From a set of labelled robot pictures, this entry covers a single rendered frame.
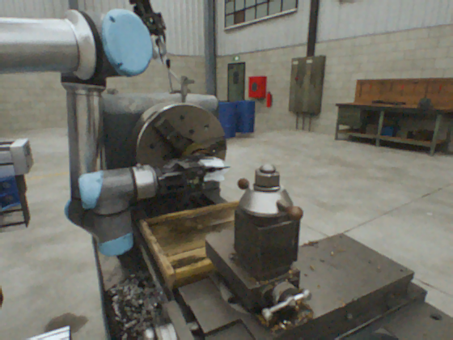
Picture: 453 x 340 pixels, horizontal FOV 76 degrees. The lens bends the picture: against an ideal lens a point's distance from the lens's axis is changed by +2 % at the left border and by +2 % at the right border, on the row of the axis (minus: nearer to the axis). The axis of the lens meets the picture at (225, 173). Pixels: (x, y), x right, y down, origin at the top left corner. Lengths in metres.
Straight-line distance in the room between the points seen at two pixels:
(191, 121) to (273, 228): 0.62
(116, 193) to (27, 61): 0.28
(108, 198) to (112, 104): 0.49
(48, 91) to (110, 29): 10.41
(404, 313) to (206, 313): 0.36
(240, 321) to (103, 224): 0.36
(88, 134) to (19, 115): 10.25
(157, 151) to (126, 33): 0.43
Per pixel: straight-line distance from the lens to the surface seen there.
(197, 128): 0.98
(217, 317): 0.47
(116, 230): 0.69
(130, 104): 1.08
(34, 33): 0.57
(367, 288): 0.57
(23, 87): 10.96
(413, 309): 0.67
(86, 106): 0.75
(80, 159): 0.76
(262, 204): 0.40
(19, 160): 1.08
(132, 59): 0.61
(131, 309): 1.09
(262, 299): 0.45
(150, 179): 0.66
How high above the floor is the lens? 1.29
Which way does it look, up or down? 17 degrees down
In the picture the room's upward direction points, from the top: straight up
